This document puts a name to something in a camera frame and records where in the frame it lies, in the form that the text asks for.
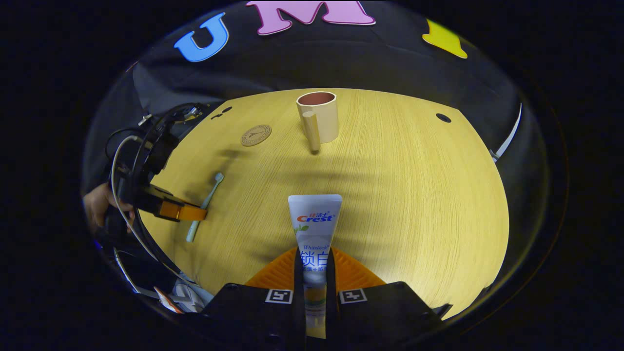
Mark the round brown coaster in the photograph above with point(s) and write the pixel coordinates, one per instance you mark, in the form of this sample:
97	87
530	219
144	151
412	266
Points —
256	135

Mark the white toothpaste tube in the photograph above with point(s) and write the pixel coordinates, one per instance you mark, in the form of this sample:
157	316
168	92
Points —
314	224

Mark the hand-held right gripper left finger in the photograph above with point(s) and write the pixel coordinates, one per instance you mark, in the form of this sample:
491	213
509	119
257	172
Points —
299	278

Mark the pale green toothbrush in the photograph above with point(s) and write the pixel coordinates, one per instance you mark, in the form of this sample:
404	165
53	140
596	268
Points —
207	200

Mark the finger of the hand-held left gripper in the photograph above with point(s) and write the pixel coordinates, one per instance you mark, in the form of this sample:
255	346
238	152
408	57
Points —
187	213

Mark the wooden desktop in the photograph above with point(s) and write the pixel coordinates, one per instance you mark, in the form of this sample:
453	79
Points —
414	204

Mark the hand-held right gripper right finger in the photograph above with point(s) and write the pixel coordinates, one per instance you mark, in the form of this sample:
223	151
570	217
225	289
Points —
330	280

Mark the black backdrop cloth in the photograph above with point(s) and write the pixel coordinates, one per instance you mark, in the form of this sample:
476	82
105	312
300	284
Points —
341	63

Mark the beige cup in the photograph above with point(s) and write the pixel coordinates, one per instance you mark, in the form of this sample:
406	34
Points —
325	119

